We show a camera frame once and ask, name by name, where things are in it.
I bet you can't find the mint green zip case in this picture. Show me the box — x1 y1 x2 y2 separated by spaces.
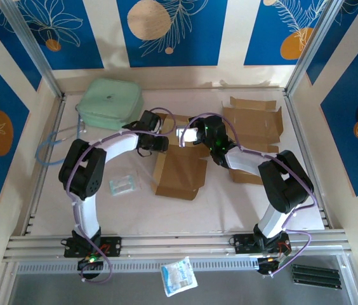
75 78 144 131

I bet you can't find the clear plastic packet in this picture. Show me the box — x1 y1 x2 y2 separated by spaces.
108 171 142 198

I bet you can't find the aluminium side rail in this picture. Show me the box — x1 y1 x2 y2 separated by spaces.
283 90 335 230
23 95 67 236

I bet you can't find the brown cardboard box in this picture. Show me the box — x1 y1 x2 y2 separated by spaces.
151 112 209 201
222 97 284 186

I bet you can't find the white and blue sachet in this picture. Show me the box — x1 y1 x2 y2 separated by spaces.
160 256 199 298

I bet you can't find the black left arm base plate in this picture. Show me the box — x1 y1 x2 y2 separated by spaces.
60 235 123 259

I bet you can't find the black ridged block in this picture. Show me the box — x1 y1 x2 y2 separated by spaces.
291 263 343 290

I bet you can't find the blue stethoscope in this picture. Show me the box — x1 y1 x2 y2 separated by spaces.
36 122 88 166

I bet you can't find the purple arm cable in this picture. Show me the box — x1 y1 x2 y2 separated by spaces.
180 112 315 277
65 106 178 285

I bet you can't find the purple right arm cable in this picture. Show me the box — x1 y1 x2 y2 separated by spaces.
180 112 315 277

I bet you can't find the grey metal shelf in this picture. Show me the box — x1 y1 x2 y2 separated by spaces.
7 269 358 305

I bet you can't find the aluminium frame cross rail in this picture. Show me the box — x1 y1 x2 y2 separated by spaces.
3 229 353 263

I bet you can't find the grey slotted cable duct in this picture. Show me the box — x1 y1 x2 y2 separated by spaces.
16 259 260 275

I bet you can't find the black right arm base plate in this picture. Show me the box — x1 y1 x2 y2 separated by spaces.
229 233 291 255

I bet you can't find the aluminium frame post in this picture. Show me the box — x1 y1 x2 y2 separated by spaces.
284 0 348 98
0 0 65 98

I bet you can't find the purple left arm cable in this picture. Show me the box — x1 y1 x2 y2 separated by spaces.
65 106 178 285

